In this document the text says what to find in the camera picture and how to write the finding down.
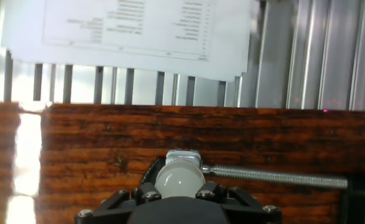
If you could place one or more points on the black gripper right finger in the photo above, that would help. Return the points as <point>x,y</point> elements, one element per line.
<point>247,208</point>

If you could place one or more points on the printed white paper sheet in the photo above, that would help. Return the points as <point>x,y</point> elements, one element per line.
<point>138,37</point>

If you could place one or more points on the brown wooden board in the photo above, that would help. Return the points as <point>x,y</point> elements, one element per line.
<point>107,133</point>

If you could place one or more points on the black C-clamp with steel screw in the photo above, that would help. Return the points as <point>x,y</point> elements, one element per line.
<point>278,177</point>

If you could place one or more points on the white light bulb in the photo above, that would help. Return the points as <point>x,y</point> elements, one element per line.
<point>179,180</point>

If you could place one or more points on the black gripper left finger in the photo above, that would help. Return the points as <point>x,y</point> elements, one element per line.
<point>110,208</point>

